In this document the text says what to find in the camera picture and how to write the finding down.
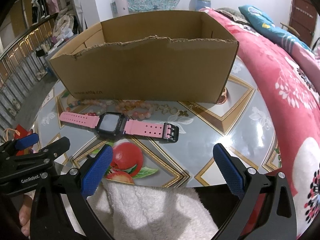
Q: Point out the blue water bottle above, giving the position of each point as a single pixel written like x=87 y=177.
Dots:
x=202 y=4

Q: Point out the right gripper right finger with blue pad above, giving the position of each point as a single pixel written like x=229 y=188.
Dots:
x=265 y=210

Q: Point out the metal stair railing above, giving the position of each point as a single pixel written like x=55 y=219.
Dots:
x=22 y=67

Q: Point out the left hand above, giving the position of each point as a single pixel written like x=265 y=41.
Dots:
x=24 y=214

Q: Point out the hanging clothes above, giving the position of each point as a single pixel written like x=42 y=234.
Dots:
x=41 y=9

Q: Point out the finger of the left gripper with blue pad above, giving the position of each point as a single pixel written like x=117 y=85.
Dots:
x=27 y=141

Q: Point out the red paper bag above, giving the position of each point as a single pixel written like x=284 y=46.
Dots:
x=18 y=133

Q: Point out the brown cardboard box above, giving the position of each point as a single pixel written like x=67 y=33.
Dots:
x=167 y=55

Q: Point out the red floral quilt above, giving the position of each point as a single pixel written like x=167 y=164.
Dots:
x=294 y=111

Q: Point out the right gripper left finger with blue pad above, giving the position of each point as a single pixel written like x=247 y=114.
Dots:
x=49 y=219

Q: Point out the brown wooden door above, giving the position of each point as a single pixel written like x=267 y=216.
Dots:
x=303 y=18

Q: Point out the wooden chair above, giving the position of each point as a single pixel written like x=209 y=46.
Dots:
x=290 y=29

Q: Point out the pink strap smart watch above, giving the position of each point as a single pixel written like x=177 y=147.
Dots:
x=115 y=125

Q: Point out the teal blue pillow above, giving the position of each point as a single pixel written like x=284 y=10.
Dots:
x=266 y=27

